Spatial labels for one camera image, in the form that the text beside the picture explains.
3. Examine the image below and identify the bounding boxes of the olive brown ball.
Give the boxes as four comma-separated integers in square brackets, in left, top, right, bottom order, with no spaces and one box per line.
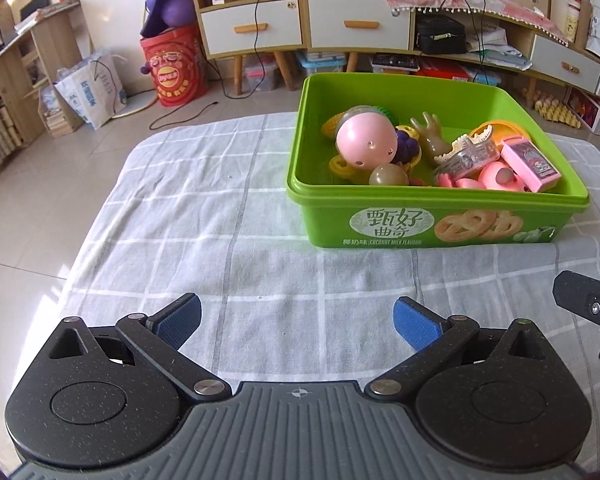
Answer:
[368,164,410,186]

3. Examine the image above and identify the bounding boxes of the green plastic cookie box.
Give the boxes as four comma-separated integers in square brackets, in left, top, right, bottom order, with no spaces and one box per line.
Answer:
[286,73,590,248]

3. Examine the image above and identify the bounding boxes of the black bag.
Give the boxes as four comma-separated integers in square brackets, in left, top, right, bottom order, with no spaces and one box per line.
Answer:
[415,14,467,55]

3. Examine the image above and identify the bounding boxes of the pink toy card box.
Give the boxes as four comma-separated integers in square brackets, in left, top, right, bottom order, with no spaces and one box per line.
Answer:
[501,138,562,193]

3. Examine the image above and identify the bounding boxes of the wooden shelf cabinet white drawers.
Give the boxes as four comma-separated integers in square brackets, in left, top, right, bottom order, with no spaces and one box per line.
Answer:
[194,0,600,99]

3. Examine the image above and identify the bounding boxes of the purple toy grapes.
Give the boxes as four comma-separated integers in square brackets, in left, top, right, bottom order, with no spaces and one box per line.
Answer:
[391,129,420,165]

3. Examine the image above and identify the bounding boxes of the red box under cabinet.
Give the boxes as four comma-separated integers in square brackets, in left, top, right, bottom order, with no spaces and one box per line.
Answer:
[416,58,471,81]

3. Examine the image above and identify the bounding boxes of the pink checked cloth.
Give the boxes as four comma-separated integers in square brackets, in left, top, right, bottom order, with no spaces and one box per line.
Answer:
[386,0,569,46]

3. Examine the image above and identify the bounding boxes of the purple plush toy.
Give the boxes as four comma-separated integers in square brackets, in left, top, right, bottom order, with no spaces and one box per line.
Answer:
[140,0,196,38]

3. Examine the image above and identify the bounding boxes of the pink capsule ball toy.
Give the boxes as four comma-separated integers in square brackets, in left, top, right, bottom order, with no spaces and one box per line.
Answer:
[336,105,398,170]

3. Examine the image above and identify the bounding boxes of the white shopping bag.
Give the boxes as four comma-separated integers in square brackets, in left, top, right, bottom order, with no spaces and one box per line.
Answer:
[54,50,126,130]

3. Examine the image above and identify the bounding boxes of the red cartoon storage bucket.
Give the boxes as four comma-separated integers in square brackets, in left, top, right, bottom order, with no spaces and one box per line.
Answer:
[140,24,208,107]

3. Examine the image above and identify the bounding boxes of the clear bin blue lid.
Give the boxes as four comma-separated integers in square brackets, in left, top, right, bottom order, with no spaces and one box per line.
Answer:
[294,51,348,77]

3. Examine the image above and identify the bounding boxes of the yellow toy pot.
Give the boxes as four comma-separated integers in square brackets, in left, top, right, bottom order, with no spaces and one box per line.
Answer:
[468,120,530,151]

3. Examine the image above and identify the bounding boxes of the clear plastic toy container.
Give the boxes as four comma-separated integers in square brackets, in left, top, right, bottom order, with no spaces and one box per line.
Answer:
[434,125,500,180]

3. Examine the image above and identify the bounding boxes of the grey checked table cloth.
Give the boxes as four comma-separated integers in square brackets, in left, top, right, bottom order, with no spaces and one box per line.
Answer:
[61,110,600,474]

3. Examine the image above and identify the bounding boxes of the egg tray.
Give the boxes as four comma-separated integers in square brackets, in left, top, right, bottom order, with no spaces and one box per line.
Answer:
[521,88,582,129]

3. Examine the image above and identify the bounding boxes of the brown toy hand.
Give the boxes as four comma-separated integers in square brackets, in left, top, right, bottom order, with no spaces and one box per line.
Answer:
[411,112,452,166]

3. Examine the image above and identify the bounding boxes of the wooden side bookshelf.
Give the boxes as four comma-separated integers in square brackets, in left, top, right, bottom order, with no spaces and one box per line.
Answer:
[0,0,83,167]

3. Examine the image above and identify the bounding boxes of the black power cable on floor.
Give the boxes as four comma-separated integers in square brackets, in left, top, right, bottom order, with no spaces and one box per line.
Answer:
[148,100,221,131]

